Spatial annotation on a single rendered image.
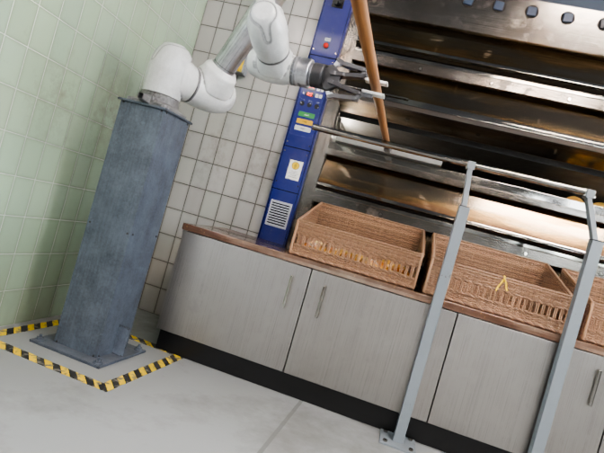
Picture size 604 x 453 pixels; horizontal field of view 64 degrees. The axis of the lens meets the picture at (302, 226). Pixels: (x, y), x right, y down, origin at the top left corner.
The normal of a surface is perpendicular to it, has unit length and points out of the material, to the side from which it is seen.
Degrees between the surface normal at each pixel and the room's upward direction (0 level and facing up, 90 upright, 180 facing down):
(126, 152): 90
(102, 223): 90
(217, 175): 90
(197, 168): 90
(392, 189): 70
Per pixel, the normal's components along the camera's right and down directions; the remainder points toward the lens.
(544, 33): -0.19, -0.04
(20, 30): 0.94, 0.27
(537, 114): -0.09, -0.37
